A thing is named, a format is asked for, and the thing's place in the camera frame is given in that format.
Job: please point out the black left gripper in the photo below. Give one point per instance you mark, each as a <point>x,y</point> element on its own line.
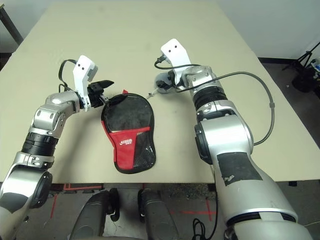
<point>95,95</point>

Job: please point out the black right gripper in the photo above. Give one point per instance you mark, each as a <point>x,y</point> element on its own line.
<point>174,78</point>

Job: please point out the silver zipper pull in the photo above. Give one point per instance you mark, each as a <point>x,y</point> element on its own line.
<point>150,94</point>

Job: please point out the red black paddle case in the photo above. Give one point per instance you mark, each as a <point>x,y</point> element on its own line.
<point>125,150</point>

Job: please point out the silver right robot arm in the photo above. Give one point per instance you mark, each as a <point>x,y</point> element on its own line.
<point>225,140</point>

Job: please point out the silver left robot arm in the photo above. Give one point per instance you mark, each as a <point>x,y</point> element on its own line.
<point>55,100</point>

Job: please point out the red floor tape outline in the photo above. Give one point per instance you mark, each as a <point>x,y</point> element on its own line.
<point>75,186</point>

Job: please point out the black metal pole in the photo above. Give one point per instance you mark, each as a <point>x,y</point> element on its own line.
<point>11,27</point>

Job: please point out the red floor tape strip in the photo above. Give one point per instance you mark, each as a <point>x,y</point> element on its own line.
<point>54,206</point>

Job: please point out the grey left robot leg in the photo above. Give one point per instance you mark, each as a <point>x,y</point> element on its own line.
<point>90,220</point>

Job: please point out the grey robot leg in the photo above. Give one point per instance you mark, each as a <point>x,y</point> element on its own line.
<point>90,220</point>
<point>157,220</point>

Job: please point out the grey right robot leg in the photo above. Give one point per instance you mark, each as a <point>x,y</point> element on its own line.
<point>157,220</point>

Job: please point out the black trash bin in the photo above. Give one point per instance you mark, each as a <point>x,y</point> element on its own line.
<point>305,80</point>

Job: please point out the plastic waste pile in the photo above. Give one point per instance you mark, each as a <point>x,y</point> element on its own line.
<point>316,65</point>

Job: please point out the black table foot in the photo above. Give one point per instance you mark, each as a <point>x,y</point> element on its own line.
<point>293,183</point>

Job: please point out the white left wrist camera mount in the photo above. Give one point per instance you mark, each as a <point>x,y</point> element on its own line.
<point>82,72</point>

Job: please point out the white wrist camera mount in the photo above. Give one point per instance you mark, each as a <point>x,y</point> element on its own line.
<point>82,72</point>
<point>175,52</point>

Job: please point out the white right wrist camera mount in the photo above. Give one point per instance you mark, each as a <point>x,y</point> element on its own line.
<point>175,52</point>

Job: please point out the black camera tripod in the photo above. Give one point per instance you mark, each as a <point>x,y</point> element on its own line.
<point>307,54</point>

